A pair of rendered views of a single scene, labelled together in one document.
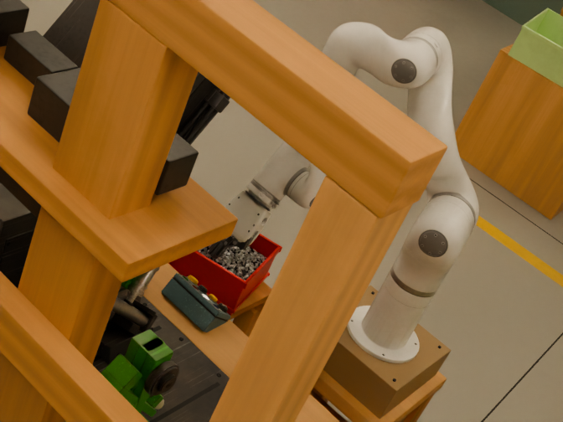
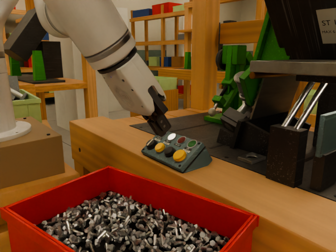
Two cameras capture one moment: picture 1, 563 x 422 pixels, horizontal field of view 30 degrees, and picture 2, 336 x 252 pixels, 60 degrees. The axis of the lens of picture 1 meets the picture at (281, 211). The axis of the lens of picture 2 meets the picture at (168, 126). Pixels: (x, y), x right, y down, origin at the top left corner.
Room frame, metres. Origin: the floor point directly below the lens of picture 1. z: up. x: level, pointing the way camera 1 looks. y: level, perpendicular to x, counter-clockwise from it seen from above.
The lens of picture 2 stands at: (2.50, 0.35, 1.14)
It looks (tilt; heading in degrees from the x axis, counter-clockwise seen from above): 14 degrees down; 205
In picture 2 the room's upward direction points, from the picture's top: straight up
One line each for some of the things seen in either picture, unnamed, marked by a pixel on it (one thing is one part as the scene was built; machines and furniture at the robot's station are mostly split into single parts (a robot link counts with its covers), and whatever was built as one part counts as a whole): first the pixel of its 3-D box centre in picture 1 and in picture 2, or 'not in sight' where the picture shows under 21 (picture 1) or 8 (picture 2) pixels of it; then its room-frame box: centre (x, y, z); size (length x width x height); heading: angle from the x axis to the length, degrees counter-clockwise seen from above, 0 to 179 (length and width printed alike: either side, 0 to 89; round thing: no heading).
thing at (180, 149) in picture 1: (147, 146); not in sight; (1.40, 0.24, 1.59); 0.15 x 0.07 x 0.07; 63
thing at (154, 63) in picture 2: not in sight; (168, 54); (-3.96, -2.65, 1.13); 2.48 x 0.54 x 2.27; 67
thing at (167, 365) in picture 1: (163, 379); (222, 59); (1.42, 0.07, 1.12); 0.07 x 0.03 x 0.08; 153
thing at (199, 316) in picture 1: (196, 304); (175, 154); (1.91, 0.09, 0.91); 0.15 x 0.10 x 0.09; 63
